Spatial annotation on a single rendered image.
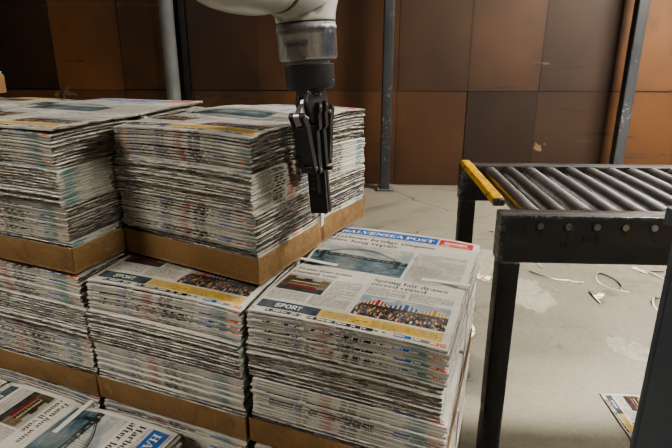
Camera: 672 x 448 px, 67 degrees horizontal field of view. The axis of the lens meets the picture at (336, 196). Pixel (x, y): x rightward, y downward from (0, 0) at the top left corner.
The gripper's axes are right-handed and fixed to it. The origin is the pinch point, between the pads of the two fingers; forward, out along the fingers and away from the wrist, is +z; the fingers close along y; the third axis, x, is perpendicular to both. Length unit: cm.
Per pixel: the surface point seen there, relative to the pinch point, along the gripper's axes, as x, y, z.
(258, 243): -4.6, 12.9, 4.6
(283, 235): -4.0, 6.2, 5.7
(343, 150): -1.0, -14.7, -4.0
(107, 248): -33.8, 13.3, 7.4
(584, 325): 55, -149, 99
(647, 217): 57, -56, 20
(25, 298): -47, 20, 15
